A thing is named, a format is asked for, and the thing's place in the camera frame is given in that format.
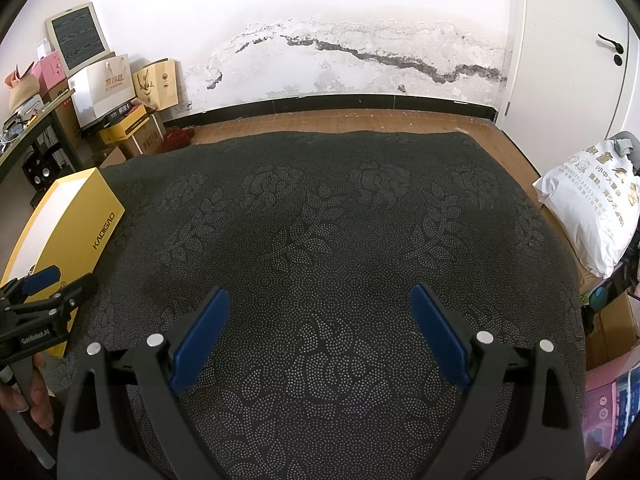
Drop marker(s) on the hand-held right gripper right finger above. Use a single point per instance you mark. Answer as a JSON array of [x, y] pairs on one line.
[[440, 330]]

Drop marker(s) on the black speaker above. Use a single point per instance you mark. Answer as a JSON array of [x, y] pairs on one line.
[[40, 170]]

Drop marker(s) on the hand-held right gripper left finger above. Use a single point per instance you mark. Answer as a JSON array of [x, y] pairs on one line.
[[200, 335]]

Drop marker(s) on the dark desk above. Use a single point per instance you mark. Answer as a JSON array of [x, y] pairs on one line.
[[25, 132]]

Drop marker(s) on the white paper bag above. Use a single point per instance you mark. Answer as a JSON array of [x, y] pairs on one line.
[[105, 87]]

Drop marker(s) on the white framed dark board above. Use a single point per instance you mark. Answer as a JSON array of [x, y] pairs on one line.
[[77, 37]]

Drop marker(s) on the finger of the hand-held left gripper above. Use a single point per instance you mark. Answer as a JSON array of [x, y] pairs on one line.
[[75, 292], [42, 279]]

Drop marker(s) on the tan paper bag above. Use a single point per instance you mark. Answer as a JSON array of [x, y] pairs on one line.
[[157, 82]]

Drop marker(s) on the black patterned cloth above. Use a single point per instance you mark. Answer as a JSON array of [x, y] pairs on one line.
[[320, 235]]

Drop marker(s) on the straw hat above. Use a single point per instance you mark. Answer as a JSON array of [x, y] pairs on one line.
[[22, 94]]

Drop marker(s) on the tall brown cardboard box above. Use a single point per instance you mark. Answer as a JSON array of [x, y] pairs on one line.
[[66, 122]]

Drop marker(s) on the grey object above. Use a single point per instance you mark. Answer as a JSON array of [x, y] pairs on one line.
[[626, 146]]

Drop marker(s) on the yellow jewelry box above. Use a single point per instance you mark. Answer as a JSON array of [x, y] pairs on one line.
[[70, 225]]

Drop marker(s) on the flat black box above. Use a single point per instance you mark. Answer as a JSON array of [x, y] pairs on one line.
[[120, 111]]

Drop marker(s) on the plain brown cardboard box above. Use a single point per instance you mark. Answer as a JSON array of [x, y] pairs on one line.
[[617, 327]]

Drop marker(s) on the white door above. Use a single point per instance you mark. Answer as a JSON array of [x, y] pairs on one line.
[[565, 60]]

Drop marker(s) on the person's left hand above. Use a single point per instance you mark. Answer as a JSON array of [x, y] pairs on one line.
[[41, 395]]

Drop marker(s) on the yellow cardboard box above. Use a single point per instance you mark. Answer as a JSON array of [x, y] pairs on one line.
[[122, 130]]

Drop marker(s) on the brown box with red print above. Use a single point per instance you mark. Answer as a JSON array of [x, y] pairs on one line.
[[146, 142]]

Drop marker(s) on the white printed sack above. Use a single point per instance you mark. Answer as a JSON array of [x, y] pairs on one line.
[[590, 210]]

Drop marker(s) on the red cloth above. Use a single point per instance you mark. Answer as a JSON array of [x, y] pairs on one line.
[[180, 136]]

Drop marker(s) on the pink printed box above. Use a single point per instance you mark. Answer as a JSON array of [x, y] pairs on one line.
[[610, 410]]

